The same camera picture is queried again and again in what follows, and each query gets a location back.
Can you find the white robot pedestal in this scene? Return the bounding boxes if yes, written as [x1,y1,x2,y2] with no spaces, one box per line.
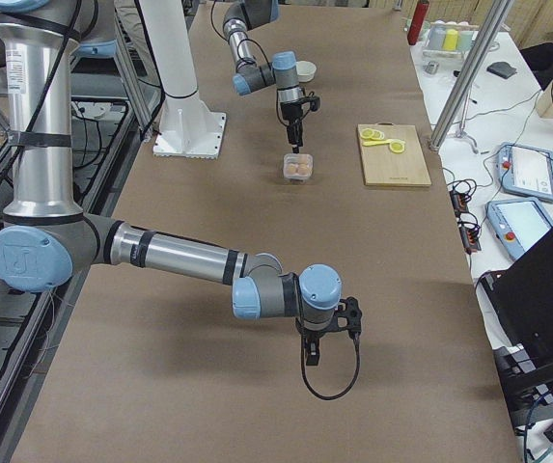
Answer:
[138,1,226,159]

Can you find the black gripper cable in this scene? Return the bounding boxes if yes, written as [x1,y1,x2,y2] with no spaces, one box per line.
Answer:
[298,274,361,399]

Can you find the light blue cup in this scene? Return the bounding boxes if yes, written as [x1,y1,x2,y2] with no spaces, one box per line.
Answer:
[456,29,474,53]

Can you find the yellow plastic knife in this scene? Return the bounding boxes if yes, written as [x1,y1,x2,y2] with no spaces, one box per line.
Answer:
[362,139,393,147]

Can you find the wooden cutting board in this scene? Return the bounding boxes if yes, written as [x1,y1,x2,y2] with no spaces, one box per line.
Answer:
[357,124,431,187]

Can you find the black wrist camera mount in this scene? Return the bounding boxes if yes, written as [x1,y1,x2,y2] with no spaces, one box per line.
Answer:
[335,297,363,340]

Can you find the clear plastic egg box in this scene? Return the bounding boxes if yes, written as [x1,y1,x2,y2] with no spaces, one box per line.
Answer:
[283,153,314,181]

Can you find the yellow cup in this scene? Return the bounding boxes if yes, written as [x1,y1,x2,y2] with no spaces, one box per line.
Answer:
[442,28,458,52]

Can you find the aluminium frame post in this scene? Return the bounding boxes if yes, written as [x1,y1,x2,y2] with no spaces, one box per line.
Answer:
[429,0,513,151]

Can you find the blue teach pendant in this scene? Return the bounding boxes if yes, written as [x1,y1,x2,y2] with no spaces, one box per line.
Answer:
[486,197,553,260]
[497,143,553,203]

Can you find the small metal cylinder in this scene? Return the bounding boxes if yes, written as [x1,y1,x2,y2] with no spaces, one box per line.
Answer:
[424,61,439,75]

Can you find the lemon slice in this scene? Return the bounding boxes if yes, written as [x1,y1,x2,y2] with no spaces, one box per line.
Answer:
[359,127,382,140]
[368,129,385,141]
[388,139,406,154]

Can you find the red cylinder bottle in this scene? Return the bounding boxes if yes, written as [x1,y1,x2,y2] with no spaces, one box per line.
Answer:
[407,0,429,45]

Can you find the white bowl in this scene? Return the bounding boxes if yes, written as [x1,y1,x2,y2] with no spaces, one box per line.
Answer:
[295,61,318,83]

